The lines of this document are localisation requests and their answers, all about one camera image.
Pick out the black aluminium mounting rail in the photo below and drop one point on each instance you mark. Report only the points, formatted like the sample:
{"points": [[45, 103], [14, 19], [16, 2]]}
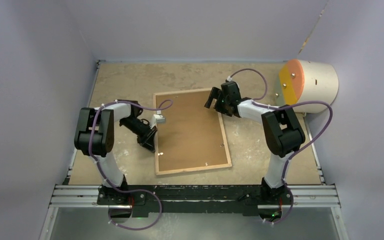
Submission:
{"points": [[247, 200]]}

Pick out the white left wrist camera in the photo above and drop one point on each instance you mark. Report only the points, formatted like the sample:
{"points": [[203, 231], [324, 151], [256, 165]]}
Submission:
{"points": [[157, 118]]}

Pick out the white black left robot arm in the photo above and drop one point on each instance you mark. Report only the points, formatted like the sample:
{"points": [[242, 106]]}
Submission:
{"points": [[95, 137]]}

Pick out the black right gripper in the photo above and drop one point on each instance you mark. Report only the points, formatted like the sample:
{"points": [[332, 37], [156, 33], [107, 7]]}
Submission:
{"points": [[216, 94]]}

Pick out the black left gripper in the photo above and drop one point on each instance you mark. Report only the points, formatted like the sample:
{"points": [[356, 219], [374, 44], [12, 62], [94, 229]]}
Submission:
{"points": [[147, 140]]}

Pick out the white cylinder orange disc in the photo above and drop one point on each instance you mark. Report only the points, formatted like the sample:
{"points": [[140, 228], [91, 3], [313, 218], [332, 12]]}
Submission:
{"points": [[303, 81]]}

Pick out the wooden picture frame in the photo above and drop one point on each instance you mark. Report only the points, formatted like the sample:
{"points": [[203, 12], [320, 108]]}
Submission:
{"points": [[192, 170]]}

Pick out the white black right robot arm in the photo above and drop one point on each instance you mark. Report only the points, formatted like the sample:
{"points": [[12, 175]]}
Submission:
{"points": [[281, 127]]}

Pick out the brown backing board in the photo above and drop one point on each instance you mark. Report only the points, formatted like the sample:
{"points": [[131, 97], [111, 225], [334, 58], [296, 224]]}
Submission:
{"points": [[192, 132]]}

